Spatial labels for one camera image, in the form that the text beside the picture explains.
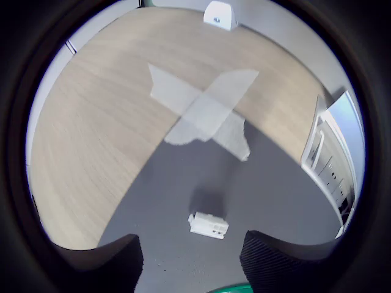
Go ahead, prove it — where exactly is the dark grey mat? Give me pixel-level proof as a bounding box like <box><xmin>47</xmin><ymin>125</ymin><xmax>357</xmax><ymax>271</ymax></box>
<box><xmin>97</xmin><ymin>114</ymin><xmax>346</xmax><ymax>293</ymax></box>

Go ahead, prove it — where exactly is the small white partition bracket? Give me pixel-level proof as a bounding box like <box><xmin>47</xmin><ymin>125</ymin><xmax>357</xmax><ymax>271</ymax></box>
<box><xmin>203</xmin><ymin>0</ymin><xmax>238</xmax><ymax>32</ymax></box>

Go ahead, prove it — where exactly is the small white plastic terminal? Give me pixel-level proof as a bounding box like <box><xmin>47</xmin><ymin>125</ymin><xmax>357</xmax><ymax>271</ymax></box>
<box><xmin>188</xmin><ymin>211</ymin><xmax>230</xmax><ymax>241</ymax></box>

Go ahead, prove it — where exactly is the round green lid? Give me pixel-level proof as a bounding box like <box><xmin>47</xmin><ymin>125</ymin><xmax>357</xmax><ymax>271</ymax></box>
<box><xmin>210</xmin><ymin>282</ymin><xmax>254</xmax><ymax>293</ymax></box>

